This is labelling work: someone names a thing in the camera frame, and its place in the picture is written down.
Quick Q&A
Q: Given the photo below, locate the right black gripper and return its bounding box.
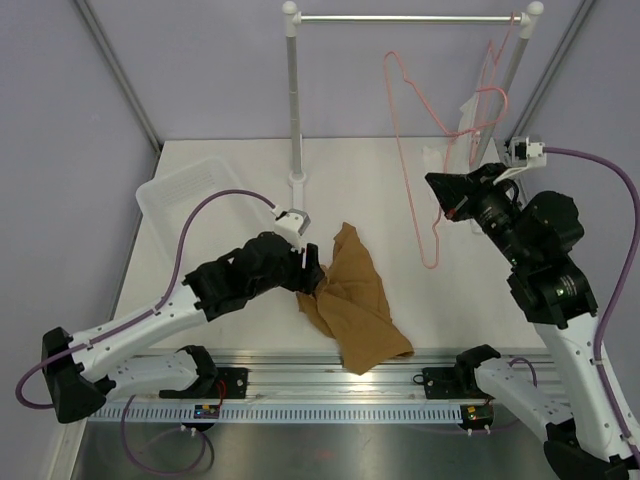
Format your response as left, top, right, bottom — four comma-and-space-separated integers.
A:
426, 162, 531, 267

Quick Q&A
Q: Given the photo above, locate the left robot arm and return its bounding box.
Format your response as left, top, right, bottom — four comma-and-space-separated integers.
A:
41, 232, 325, 424

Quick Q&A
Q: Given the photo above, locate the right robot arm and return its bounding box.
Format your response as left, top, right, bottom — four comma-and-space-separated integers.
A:
425, 163, 639, 479

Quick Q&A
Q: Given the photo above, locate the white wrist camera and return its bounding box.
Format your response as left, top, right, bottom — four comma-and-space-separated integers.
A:
493, 136, 547, 185
271, 205, 311, 252

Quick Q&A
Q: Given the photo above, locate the aluminium rail base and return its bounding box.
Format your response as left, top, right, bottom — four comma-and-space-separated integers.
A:
72, 346, 473, 403

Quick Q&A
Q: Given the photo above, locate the white garment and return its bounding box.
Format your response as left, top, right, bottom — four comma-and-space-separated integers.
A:
421, 42, 501, 226

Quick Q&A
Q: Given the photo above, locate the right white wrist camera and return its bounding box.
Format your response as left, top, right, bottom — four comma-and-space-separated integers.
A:
493, 136, 547, 185

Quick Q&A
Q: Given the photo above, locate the white slotted cable duct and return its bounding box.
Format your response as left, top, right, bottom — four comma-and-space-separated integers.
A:
91, 401, 462, 425

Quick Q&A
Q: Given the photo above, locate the white clothes rack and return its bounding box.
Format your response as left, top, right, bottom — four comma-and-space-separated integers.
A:
282, 1, 544, 210

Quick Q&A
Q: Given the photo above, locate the brown tank top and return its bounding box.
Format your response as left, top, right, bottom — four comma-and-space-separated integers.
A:
297, 223, 414, 375

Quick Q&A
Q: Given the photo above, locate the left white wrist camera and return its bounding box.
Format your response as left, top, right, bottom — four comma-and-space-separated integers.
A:
271, 205, 311, 252

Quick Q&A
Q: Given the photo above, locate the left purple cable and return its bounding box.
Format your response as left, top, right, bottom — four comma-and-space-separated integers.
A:
14, 188, 279, 474

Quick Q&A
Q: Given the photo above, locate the pink wire hanger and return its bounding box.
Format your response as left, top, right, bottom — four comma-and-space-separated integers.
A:
468, 13, 515, 167
383, 50, 509, 270

